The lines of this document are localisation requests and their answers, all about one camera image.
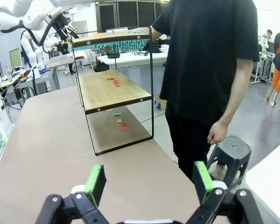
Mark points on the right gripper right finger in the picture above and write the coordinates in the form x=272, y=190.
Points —
x=201, y=184

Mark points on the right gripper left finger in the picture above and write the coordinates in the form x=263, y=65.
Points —
x=95, y=186

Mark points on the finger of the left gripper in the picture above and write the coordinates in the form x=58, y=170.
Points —
x=74, y=32
x=65, y=30

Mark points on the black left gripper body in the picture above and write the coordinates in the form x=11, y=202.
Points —
x=61, y=23

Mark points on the teal microfiber duster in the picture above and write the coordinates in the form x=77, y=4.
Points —
x=121, y=46

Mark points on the person's right forearm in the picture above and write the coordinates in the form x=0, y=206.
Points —
x=157, y=33

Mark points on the white spare robot arm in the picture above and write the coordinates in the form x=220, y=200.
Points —
x=30, y=53

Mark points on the person's left forearm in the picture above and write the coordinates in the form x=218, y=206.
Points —
x=235, y=93

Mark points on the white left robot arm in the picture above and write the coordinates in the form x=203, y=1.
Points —
x=35, y=16

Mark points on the black metal wooden shelf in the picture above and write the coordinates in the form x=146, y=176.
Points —
x=112, y=93

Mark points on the person's left hand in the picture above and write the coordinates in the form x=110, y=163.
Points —
x=217, y=134

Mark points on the wooden tabletop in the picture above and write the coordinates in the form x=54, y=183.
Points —
x=60, y=61

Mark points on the black device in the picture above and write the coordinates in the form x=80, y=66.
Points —
x=113, y=54

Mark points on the grey plastic stool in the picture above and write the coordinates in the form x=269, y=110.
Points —
x=233, y=149

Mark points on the small computer monitor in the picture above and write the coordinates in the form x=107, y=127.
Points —
x=15, y=58

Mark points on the small red paper scrap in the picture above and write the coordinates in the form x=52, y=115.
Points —
x=110, y=79

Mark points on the white desk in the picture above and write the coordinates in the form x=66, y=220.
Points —
x=130, y=58

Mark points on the long red paper strip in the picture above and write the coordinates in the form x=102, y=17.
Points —
x=116, y=83

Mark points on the white table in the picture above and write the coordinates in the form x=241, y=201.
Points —
x=270, y=186

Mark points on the orange paper scrap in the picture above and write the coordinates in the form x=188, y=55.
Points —
x=109, y=109
x=119, y=120

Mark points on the black bag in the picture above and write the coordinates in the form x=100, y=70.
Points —
x=154, y=48

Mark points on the blue white cardboard box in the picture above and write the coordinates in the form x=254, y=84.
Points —
x=160, y=102

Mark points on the person in black t-shirt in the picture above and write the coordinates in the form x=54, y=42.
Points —
x=200, y=58

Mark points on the metal rack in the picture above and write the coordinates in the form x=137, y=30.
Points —
x=262, y=70

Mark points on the aluminium frame table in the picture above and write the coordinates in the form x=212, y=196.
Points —
x=44, y=80

